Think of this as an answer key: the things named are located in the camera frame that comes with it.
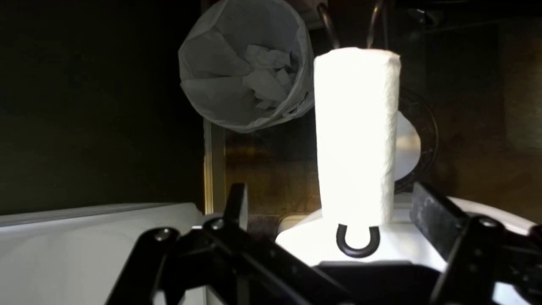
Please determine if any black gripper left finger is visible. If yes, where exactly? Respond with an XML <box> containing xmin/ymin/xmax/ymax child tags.
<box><xmin>104</xmin><ymin>182</ymin><xmax>353</xmax><ymax>305</ymax></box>

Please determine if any trash bin with liner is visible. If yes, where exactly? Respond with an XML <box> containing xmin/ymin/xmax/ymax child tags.
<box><xmin>177</xmin><ymin>0</ymin><xmax>315</xmax><ymax>136</ymax></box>

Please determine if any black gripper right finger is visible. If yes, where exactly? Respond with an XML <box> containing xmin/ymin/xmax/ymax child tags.
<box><xmin>410</xmin><ymin>182</ymin><xmax>542</xmax><ymax>305</ymax></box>

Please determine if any black wire tissue rack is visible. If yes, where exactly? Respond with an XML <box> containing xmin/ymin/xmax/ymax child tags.
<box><xmin>315</xmin><ymin>0</ymin><xmax>388</xmax><ymax>260</ymax></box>

